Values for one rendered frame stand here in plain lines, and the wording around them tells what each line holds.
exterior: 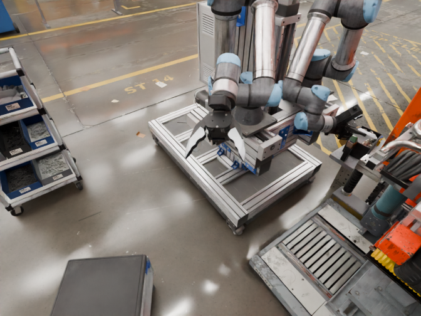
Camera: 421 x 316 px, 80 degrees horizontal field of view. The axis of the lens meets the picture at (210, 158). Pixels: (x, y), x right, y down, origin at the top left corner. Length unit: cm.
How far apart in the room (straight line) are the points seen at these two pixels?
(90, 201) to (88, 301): 94
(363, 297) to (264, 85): 118
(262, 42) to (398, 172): 61
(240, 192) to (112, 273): 92
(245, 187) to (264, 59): 108
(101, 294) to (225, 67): 113
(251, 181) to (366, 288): 88
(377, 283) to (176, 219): 124
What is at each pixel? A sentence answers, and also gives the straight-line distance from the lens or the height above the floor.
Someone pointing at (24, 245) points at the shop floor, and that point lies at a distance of 217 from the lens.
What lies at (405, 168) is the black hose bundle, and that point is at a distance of 101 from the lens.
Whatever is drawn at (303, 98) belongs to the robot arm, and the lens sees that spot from 115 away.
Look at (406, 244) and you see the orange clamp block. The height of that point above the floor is 88.
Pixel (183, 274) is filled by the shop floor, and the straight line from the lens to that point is 171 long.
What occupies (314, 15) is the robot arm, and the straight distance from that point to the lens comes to 124.
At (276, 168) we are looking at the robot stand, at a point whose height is 21.
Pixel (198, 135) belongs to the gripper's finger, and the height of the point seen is 118.
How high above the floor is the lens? 159
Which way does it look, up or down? 45 degrees down
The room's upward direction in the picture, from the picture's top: straight up
